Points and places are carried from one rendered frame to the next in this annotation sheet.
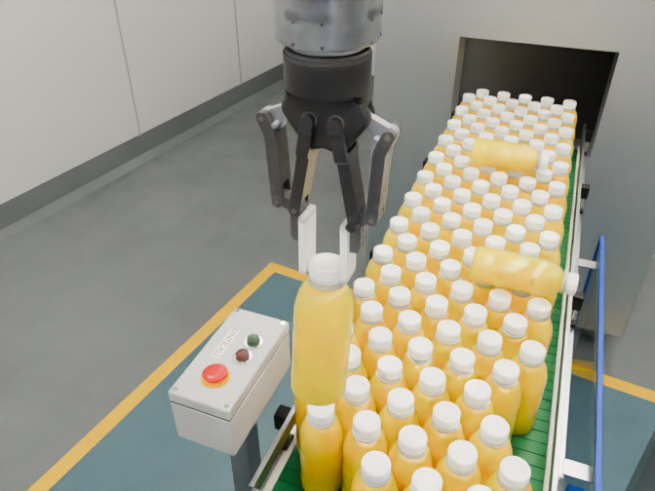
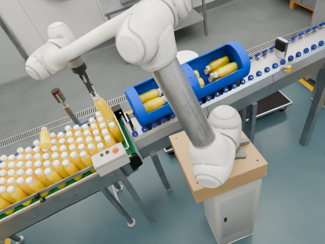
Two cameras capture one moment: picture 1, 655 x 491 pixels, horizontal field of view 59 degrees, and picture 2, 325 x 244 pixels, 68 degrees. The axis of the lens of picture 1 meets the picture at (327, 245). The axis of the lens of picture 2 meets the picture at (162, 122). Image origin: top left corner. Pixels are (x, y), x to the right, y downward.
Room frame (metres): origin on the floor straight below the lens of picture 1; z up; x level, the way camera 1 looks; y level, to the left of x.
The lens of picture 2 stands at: (0.85, 1.14, 2.20)
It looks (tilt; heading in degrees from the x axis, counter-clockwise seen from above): 46 degrees down; 237
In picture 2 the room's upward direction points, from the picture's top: 18 degrees counter-clockwise
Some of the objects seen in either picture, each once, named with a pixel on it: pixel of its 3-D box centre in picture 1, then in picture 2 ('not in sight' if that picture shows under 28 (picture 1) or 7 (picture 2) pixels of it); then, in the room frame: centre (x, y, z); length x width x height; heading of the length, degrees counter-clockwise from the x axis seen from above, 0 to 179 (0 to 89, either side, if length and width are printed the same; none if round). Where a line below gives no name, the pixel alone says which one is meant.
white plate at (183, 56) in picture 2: not in sight; (182, 59); (-0.39, -0.16, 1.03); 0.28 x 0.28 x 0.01
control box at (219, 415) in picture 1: (235, 376); (110, 159); (0.65, 0.15, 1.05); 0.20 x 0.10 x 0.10; 158
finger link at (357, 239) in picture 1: (366, 230); not in sight; (0.48, -0.04, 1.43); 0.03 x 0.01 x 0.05; 68
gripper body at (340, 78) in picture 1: (327, 96); (81, 71); (0.50, 0.00, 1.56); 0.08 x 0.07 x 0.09; 68
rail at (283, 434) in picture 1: (401, 221); (12, 206); (1.24, -0.18, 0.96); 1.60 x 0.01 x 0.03; 158
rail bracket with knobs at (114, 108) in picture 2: not in sight; (118, 112); (0.31, -0.25, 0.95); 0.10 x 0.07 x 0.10; 68
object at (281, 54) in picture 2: not in sight; (280, 48); (-0.89, 0.44, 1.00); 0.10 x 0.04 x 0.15; 68
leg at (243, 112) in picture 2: not in sight; (242, 117); (-0.65, 0.27, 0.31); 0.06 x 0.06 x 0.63; 68
